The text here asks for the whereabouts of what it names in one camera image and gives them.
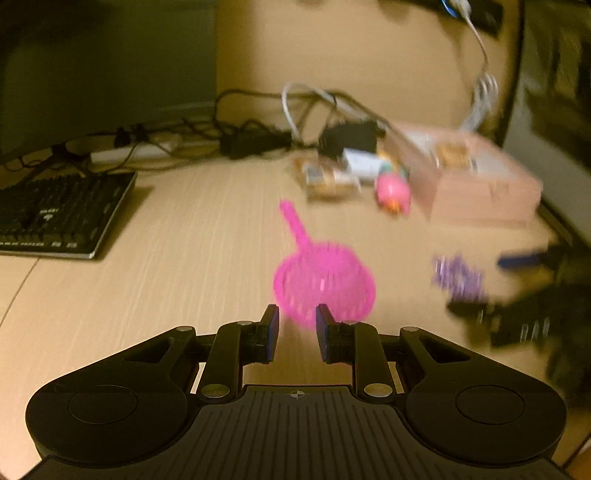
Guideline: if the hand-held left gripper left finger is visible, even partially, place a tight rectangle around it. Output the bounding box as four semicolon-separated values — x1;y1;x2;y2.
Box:
124;304;281;400

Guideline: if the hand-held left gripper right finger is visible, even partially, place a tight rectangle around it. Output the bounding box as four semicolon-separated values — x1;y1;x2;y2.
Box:
315;303;472;400

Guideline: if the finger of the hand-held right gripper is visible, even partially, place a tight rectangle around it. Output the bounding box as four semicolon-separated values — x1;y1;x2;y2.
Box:
497;248;557;271
447;295;511;325

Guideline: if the purple toy piece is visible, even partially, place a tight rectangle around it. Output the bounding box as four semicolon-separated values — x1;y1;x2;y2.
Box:
431;253;486;304

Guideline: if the pink plastic toy strainer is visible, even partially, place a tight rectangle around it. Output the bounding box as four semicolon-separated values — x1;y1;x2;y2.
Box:
272;200;377;329

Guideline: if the pink storage box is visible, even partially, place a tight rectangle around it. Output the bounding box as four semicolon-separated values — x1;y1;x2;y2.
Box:
392;122;544;227

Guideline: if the brown snack packet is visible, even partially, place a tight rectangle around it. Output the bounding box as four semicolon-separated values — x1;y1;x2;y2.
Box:
294;156;362;200

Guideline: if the pink egg-shaped toy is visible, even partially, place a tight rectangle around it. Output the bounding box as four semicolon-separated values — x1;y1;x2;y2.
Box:
375;167;413;217

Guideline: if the white snack packet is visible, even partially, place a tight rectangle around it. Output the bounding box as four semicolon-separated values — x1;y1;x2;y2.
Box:
342;148;394;180

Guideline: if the black power adapter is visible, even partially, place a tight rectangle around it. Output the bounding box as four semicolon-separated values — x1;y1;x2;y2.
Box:
221;130;293;158

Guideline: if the dark cloth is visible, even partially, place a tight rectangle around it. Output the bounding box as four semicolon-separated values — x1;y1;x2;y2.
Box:
503;0;591;155

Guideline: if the black electronic device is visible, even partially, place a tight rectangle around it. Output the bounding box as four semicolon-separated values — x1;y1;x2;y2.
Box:
320;121;380;160

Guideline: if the white power strip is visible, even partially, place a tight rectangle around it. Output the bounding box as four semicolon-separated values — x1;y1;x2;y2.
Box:
90;135;182;163

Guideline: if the black keyboard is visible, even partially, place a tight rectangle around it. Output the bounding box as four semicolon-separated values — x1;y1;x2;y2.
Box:
0;172;138;260

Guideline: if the black computer monitor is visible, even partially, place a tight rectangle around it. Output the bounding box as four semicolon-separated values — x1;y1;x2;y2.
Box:
0;0;218;178

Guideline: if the white coiled cable bundle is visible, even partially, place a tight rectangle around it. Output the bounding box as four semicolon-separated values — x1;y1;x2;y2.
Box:
455;0;500;131

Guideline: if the grey looped cable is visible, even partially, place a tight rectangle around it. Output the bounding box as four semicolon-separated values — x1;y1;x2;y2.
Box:
281;83;352;140

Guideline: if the thin black cable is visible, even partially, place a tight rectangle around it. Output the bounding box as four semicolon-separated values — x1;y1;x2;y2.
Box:
60;119;222;172

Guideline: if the thick black cable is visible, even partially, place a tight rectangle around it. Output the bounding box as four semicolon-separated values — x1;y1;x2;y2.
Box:
216;89;384;136

